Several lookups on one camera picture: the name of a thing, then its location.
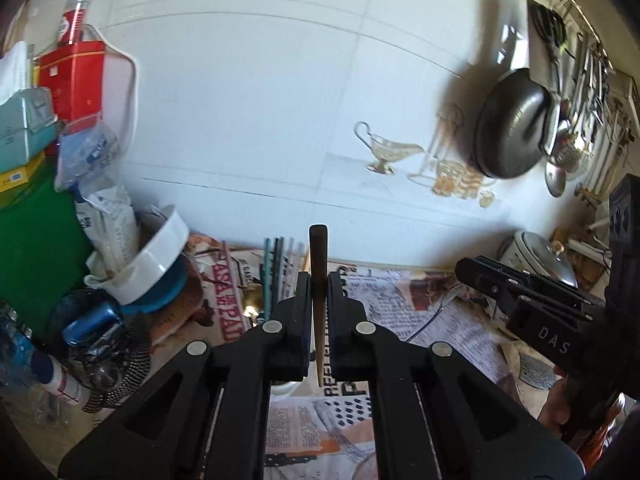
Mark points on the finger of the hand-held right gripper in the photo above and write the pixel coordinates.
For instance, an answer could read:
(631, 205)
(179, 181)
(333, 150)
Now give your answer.
(540, 280)
(485, 285)

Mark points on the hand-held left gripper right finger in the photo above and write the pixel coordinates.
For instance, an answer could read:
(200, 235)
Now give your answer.
(336, 310)

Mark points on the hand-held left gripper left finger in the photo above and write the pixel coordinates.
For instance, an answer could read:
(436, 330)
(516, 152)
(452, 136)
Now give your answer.
(302, 310)

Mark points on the pink chopstick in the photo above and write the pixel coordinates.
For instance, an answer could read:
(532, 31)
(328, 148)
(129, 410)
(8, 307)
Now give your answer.
(296, 260)

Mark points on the green chopstick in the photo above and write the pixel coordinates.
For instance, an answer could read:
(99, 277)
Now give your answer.
(279, 265)
(268, 270)

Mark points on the dark wooden chopstick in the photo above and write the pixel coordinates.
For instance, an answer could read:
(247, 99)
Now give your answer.
(318, 260)

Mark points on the person's right hand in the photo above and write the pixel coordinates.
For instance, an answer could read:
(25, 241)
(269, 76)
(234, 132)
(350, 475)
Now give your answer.
(556, 405)

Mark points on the white rice cooker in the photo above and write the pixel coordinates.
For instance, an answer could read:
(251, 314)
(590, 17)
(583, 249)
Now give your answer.
(540, 252)

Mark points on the printed newspaper tablecloth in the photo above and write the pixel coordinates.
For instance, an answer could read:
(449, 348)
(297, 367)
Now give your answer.
(450, 330)

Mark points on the person's red clothing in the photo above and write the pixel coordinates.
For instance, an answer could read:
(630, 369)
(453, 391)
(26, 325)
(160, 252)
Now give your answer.
(607, 425)

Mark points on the small steel ladle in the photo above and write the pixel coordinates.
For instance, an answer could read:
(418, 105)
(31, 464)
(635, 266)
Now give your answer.
(556, 180)

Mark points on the water pipes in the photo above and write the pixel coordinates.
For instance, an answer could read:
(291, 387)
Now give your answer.
(600, 170)

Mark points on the blue bowl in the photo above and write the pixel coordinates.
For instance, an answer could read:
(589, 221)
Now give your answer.
(165, 292)

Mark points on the white plastic bowl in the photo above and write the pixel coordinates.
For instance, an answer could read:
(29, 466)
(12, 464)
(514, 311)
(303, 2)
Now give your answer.
(155, 255)

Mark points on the black frying pan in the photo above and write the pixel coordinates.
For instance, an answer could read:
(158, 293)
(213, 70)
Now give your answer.
(510, 125)

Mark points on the black mesh net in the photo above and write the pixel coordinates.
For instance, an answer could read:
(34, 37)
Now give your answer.
(135, 355)

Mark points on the white printed plastic bag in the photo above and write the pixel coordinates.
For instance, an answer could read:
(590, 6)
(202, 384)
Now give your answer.
(112, 230)

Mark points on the blue can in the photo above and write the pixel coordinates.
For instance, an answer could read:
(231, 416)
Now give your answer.
(90, 322)

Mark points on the clear plastic bottle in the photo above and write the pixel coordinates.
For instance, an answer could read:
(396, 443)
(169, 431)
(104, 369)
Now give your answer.
(45, 370)

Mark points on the blue printed plastic bag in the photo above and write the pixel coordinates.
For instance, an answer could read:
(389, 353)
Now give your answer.
(87, 155)

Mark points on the yellow box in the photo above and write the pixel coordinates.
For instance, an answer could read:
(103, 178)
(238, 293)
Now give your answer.
(20, 177)

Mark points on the red tin box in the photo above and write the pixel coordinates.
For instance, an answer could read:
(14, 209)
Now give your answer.
(75, 80)

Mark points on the teal tissue box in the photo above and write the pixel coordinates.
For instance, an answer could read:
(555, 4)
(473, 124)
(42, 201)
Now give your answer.
(25, 130)

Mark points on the clear jar red label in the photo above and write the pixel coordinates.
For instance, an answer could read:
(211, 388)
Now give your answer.
(75, 17)

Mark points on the white tissue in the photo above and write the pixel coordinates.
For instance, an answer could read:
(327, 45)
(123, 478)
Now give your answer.
(12, 70)

